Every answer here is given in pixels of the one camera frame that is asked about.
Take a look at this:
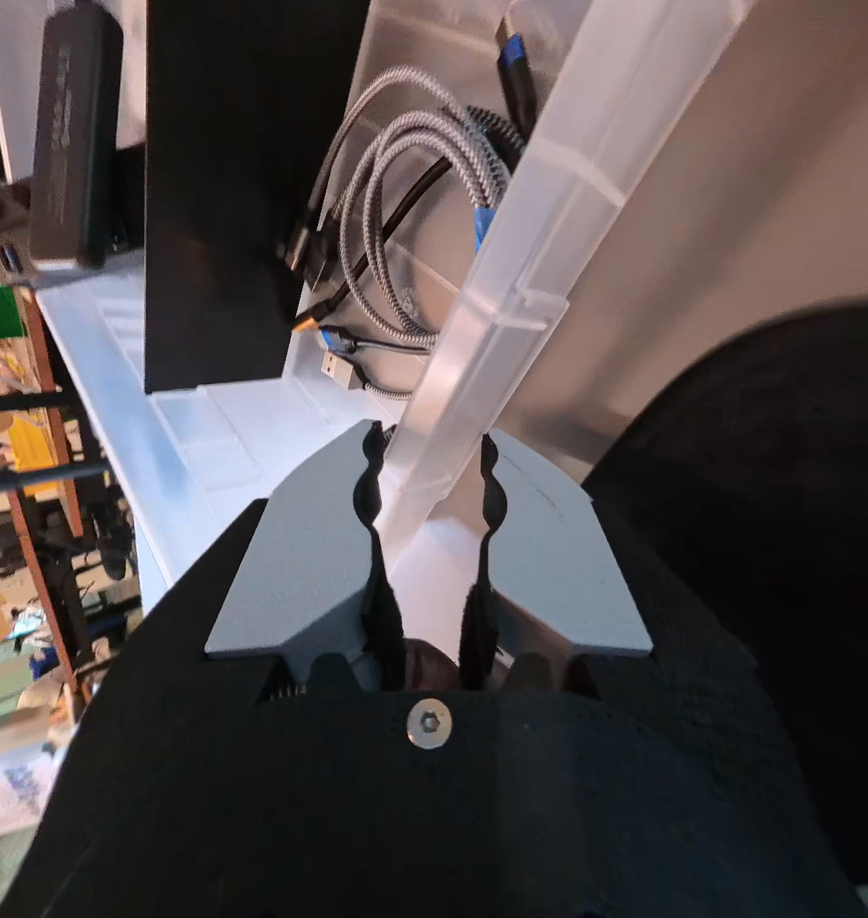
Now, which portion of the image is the person's left hand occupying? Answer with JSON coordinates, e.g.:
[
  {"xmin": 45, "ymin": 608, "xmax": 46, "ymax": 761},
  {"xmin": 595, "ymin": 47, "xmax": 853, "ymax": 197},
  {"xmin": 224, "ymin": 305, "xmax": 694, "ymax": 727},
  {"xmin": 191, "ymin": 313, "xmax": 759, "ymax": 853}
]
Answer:
[{"xmin": 398, "ymin": 640, "xmax": 462, "ymax": 691}]

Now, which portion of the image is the metal storage shelf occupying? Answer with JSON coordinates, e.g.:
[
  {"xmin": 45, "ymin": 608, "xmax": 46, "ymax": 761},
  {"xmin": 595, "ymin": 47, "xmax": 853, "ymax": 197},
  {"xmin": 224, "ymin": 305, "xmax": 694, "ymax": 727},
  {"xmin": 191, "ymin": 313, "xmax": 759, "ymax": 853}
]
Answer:
[{"xmin": 0, "ymin": 287, "xmax": 148, "ymax": 711}]

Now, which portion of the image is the blue-tongued plug black cable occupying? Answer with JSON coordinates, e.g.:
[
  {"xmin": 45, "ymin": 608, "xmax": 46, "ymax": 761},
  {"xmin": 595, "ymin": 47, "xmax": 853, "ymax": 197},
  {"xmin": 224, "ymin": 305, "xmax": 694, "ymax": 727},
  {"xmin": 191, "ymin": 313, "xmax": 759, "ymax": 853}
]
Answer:
[{"xmin": 318, "ymin": 324, "xmax": 435, "ymax": 357}]

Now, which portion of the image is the braided grey cable blue tape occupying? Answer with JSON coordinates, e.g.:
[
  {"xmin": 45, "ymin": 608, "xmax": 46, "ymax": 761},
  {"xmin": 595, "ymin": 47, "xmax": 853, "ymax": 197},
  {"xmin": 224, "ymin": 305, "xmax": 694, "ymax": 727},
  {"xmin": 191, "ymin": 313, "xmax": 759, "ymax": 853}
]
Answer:
[{"xmin": 337, "ymin": 65, "xmax": 510, "ymax": 350}]

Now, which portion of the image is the black USB cable plug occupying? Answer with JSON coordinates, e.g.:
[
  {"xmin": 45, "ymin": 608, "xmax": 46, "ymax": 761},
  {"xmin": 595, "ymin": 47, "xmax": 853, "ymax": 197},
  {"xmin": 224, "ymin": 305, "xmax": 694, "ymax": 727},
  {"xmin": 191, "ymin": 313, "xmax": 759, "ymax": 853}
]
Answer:
[{"xmin": 29, "ymin": 3, "xmax": 125, "ymax": 272}]

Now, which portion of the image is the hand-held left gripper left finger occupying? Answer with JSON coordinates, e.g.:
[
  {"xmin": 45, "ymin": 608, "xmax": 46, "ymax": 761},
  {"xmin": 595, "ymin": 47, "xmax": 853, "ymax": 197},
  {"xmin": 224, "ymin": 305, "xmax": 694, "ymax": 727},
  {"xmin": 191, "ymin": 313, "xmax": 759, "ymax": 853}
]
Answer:
[{"xmin": 205, "ymin": 419, "xmax": 406, "ymax": 691}]

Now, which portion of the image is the black plug braided cable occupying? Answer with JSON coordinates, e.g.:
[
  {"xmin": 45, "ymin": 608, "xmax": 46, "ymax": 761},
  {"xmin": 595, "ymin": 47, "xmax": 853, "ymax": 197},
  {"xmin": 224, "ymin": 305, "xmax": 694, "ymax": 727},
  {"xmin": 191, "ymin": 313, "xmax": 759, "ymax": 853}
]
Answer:
[{"xmin": 283, "ymin": 65, "xmax": 464, "ymax": 288}]

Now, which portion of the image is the black divider panel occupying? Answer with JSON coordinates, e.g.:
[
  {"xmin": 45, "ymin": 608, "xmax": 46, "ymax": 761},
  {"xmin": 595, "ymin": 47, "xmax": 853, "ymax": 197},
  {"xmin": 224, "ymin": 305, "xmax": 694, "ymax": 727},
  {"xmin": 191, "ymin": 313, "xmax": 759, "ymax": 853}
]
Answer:
[{"xmin": 143, "ymin": 0, "xmax": 370, "ymax": 395}]

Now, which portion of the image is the black mesh wrist rest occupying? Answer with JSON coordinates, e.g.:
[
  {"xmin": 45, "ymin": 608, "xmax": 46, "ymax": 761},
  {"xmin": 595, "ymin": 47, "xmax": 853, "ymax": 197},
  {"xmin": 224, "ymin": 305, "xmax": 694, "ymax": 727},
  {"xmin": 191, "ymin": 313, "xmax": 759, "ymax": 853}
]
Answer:
[{"xmin": 585, "ymin": 305, "xmax": 868, "ymax": 886}]

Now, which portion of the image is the clear plastic bin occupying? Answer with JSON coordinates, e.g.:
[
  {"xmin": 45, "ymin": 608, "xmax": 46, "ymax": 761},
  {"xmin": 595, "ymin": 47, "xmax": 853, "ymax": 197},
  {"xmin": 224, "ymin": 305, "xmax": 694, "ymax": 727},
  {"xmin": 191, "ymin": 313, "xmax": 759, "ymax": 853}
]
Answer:
[{"xmin": 0, "ymin": 0, "xmax": 758, "ymax": 646}]

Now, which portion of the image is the blue-collared plug black cable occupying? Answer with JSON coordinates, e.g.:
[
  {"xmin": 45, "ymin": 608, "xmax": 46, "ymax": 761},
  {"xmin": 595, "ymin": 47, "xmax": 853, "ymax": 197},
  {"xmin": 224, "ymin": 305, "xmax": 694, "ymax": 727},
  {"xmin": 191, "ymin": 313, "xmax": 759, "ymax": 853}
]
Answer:
[{"xmin": 493, "ymin": 13, "xmax": 543, "ymax": 141}]

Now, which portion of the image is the silver plug braided cable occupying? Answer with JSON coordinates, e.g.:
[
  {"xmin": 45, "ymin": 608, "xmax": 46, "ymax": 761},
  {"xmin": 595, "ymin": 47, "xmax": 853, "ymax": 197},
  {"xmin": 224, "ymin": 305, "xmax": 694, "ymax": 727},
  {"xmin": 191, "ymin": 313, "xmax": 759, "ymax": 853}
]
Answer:
[{"xmin": 321, "ymin": 350, "xmax": 415, "ymax": 400}]

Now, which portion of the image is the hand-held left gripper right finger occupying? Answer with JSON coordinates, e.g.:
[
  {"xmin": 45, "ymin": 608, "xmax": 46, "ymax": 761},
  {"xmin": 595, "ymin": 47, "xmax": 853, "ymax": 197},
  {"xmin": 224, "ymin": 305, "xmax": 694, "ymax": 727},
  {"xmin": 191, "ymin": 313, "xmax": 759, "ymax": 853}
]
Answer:
[{"xmin": 459, "ymin": 429, "xmax": 654, "ymax": 691}]

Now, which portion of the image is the orange-tipped black usb cable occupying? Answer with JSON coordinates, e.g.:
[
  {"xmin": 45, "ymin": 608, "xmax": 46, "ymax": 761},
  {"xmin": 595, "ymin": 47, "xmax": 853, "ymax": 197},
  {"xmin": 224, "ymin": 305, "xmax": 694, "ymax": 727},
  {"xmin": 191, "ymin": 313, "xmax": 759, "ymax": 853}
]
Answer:
[{"xmin": 291, "ymin": 154, "xmax": 455, "ymax": 337}]

